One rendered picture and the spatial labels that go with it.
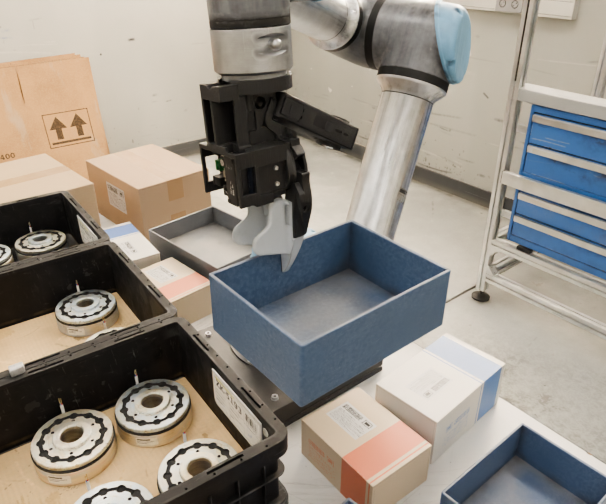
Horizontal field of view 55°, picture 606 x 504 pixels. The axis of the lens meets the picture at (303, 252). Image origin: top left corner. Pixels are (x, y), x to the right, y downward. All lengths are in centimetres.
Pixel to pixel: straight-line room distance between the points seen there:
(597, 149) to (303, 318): 176
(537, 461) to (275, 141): 67
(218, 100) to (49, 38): 340
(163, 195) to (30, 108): 223
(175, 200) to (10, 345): 69
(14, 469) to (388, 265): 55
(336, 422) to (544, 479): 33
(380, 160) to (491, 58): 258
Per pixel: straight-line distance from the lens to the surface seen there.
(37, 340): 110
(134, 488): 77
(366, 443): 91
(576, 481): 100
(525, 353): 246
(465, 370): 104
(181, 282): 129
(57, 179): 158
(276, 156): 57
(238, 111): 56
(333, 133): 62
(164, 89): 425
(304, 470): 97
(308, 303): 66
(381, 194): 93
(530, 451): 102
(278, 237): 61
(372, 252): 69
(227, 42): 55
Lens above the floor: 144
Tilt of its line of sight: 29 degrees down
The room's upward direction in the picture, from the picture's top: straight up
